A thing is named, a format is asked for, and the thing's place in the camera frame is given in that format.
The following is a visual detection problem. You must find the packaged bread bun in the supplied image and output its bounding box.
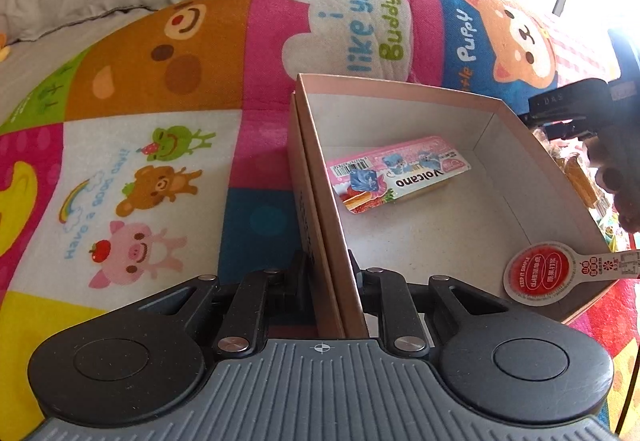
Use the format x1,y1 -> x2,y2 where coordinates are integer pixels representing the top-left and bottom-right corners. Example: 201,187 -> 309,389
534,128 -> 608,222

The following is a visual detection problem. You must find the person's right hand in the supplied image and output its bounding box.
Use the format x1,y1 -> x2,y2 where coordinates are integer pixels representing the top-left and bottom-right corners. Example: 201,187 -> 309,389
586,141 -> 640,236

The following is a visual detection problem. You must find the pink wafer snack packet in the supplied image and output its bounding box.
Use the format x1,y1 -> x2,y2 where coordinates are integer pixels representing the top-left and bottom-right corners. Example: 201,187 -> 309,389
326,135 -> 473,216

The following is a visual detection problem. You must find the colourful cartoon play mat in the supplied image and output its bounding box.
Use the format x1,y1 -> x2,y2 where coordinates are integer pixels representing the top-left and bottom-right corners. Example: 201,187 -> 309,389
0,0 -> 640,441

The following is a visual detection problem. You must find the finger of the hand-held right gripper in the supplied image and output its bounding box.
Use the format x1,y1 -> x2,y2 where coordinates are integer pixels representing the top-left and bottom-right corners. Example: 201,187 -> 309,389
520,113 -> 595,142

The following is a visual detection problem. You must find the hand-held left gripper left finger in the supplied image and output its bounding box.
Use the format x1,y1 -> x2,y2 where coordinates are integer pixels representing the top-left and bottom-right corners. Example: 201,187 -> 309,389
117,250 -> 321,357

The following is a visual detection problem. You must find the red round paper label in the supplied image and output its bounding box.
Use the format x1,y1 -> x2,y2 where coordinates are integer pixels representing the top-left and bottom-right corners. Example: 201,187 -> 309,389
502,241 -> 640,310

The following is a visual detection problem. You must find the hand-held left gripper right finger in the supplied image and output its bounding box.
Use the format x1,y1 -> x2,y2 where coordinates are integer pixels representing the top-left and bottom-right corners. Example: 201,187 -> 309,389
349,247 -> 512,357

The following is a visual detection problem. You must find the pink cardboard box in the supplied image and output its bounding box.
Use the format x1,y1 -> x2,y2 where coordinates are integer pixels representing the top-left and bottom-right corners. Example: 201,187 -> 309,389
286,73 -> 623,340

